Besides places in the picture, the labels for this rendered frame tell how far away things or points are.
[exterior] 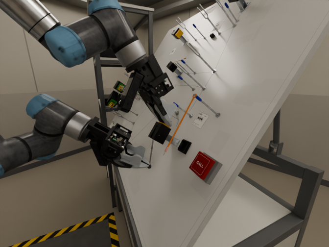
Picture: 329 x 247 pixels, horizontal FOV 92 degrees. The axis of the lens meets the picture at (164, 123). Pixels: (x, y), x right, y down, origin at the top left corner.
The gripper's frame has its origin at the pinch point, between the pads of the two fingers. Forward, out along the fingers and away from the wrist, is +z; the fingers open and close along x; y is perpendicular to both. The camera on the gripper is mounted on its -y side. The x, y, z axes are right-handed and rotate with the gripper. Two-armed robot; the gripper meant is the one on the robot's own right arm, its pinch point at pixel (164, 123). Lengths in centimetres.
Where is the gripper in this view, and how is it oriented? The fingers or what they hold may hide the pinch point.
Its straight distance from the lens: 51.1
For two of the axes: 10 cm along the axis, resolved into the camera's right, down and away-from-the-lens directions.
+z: 4.7, 7.8, 4.1
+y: 7.4, -6.0, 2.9
